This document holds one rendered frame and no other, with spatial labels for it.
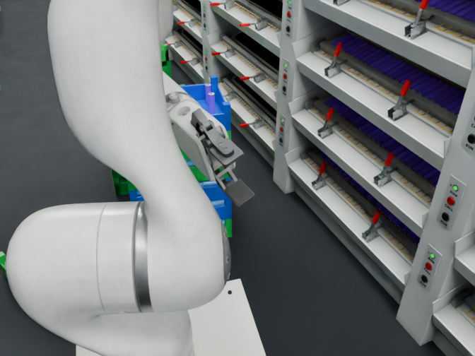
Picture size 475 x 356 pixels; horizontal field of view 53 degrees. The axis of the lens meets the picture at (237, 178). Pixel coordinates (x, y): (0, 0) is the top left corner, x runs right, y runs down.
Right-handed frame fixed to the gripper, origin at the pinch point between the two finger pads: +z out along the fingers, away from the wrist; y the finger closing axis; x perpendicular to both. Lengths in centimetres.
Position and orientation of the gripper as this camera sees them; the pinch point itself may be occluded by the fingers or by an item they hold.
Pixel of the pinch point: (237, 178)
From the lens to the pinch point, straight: 66.7
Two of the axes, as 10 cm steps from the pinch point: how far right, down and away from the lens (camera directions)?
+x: -8.0, 5.5, -2.5
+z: 5.7, 5.6, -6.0
